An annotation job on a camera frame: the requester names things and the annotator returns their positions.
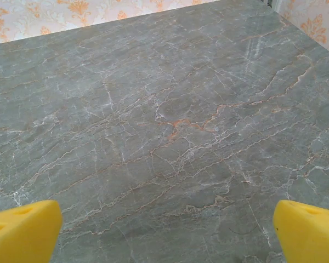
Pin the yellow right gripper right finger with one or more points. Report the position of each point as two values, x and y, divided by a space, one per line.
309 235

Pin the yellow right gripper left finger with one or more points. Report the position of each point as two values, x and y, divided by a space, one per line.
22 233

